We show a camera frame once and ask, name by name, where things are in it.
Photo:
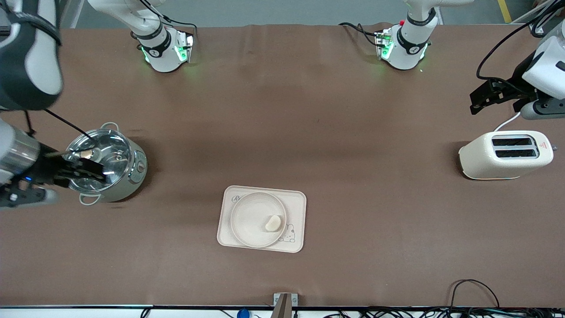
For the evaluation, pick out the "grey metal camera mount bracket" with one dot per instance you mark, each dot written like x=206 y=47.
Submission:
x=284 y=304

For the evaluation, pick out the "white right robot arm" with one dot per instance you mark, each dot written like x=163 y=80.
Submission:
x=31 y=66

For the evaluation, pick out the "white rectangular rabbit-print tray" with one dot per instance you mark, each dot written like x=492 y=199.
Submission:
x=295 y=203

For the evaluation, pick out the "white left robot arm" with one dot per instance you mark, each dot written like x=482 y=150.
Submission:
x=410 y=44

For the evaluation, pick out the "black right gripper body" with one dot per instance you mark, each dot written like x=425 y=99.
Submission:
x=45 y=170

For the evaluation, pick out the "glass pot lid with knob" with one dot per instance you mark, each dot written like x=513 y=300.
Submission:
x=114 y=150

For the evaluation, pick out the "white round plate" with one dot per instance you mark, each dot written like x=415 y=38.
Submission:
x=251 y=221

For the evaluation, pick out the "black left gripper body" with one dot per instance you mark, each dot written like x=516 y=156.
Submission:
x=522 y=73

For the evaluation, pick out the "cream two-slot toaster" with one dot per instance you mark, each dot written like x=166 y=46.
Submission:
x=485 y=163

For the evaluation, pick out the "blue round cap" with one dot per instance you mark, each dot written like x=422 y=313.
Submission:
x=243 y=314

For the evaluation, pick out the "steel pot with glass lid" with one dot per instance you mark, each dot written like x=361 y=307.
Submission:
x=128 y=185

